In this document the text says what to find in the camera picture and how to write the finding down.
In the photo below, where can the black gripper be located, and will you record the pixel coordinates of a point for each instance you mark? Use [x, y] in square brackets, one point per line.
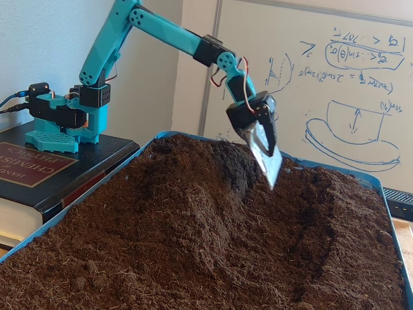
[242, 117]

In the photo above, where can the brown soil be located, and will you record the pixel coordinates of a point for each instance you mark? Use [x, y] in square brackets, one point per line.
[161, 258]

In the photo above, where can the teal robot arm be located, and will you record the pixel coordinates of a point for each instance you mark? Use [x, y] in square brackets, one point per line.
[103, 51]

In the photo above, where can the whiteboard with blue sketches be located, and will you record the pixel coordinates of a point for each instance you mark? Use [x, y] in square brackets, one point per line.
[322, 97]

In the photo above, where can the blue plastic tray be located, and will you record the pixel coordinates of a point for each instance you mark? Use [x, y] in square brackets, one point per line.
[378, 184]

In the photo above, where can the black vented device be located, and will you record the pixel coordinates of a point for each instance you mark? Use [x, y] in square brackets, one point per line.
[400, 203]

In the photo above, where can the black chemistry physics handbook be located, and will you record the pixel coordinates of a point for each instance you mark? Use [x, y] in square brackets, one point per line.
[96, 155]

